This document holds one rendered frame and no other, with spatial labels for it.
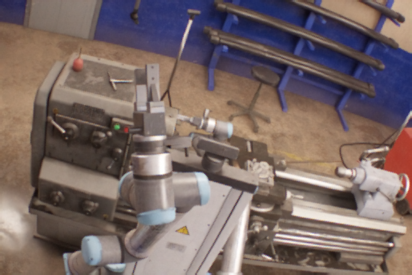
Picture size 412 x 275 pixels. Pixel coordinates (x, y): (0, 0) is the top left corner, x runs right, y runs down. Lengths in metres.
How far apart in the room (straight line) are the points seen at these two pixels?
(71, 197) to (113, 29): 3.44
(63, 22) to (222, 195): 4.62
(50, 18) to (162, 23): 1.56
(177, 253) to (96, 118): 0.97
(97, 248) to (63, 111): 1.06
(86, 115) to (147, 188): 1.47
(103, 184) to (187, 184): 1.53
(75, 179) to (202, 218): 1.21
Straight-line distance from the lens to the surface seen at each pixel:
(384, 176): 3.24
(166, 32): 5.66
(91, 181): 2.62
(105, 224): 2.94
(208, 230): 1.64
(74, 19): 5.76
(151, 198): 0.96
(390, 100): 6.76
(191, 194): 1.12
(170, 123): 2.57
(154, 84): 0.91
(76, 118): 2.42
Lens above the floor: 2.69
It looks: 36 degrees down
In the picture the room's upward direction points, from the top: 21 degrees clockwise
